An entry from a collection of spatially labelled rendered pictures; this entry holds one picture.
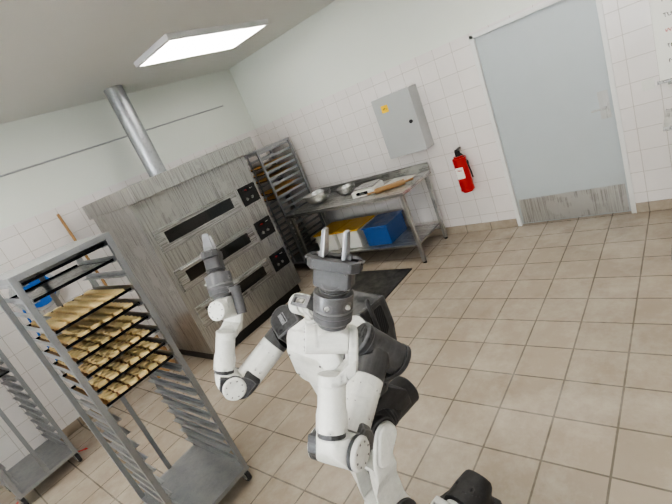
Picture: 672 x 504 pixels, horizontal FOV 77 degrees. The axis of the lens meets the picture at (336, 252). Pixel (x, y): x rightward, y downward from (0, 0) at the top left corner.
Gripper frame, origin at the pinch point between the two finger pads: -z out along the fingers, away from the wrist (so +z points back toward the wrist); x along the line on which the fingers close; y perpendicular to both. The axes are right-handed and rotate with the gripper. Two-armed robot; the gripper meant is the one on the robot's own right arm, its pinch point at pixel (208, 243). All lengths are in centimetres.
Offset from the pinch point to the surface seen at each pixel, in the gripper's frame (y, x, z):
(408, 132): -186, -307, -120
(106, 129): 140, -330, -225
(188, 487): 82, -146, 120
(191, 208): 65, -295, -100
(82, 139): 162, -314, -212
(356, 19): -165, -290, -254
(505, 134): -270, -268, -77
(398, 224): -158, -367, -29
